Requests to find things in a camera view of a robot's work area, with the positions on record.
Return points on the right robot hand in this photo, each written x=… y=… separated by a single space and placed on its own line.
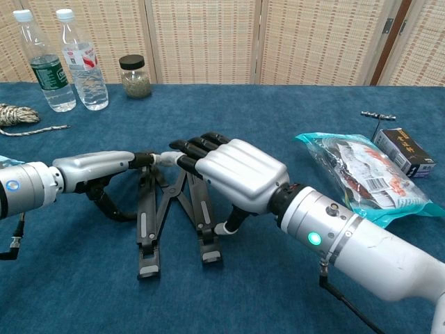
x=243 y=170

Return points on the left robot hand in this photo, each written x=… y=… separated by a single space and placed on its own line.
x=94 y=165

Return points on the black folding laptop stand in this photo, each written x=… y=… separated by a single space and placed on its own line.
x=147 y=222

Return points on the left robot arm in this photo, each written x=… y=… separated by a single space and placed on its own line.
x=28 y=188

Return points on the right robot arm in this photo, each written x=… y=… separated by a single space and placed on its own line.
x=375 y=257

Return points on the red label water bottle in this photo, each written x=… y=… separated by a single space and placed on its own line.
x=88 y=80

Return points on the light blue wet wipes pack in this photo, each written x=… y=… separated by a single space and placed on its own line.
x=8 y=160

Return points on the glass jar black lid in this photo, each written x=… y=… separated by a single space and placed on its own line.
x=135 y=80

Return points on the green label water bottle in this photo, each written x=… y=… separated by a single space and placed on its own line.
x=52 y=76

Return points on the teal snack bag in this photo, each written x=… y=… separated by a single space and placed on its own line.
x=368 y=174

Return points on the blue felt table mat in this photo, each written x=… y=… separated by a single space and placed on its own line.
x=87 y=295

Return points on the bamboo folding screen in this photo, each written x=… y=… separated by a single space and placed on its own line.
x=205 y=41

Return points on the small black carton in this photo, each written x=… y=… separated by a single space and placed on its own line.
x=405 y=149

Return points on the black screen hinge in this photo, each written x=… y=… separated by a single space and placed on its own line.
x=387 y=26

